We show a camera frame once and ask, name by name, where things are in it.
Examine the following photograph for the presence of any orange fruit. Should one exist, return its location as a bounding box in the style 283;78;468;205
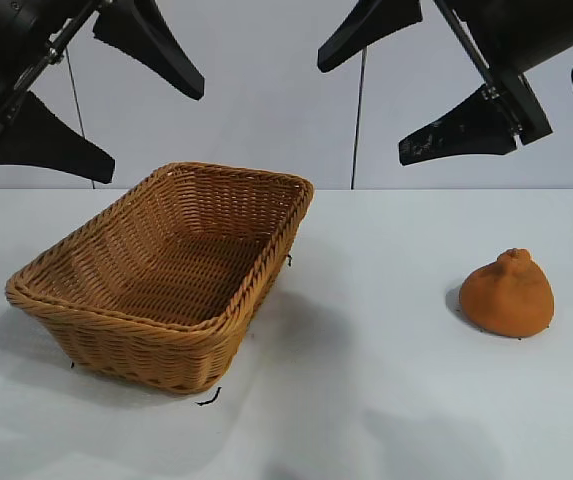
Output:
458;248;556;340

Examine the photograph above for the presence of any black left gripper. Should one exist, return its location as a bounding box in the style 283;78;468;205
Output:
0;0;206;185

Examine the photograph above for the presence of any brown wicker basket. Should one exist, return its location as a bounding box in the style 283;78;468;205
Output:
5;160;316;399

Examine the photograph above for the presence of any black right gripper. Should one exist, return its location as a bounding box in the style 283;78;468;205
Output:
317;0;573;167

